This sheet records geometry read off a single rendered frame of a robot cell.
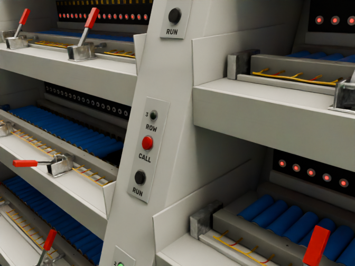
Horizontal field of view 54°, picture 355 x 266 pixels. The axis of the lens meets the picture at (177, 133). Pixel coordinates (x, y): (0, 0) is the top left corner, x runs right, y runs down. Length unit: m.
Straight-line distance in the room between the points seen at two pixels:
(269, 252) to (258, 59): 0.21
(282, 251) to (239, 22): 0.26
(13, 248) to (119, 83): 0.44
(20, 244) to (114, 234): 0.36
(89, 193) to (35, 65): 0.29
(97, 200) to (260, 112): 0.29
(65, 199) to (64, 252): 0.15
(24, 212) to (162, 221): 0.50
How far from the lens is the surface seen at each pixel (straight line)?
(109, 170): 0.56
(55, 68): 0.65
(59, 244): 0.74
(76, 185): 0.59
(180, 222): 0.43
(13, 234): 0.85
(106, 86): 0.52
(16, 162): 0.60
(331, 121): 0.31
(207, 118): 0.38
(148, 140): 0.42
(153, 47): 0.44
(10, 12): 1.02
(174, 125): 0.40
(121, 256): 0.47
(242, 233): 0.42
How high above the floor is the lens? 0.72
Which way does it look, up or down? 6 degrees down
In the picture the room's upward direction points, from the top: 13 degrees clockwise
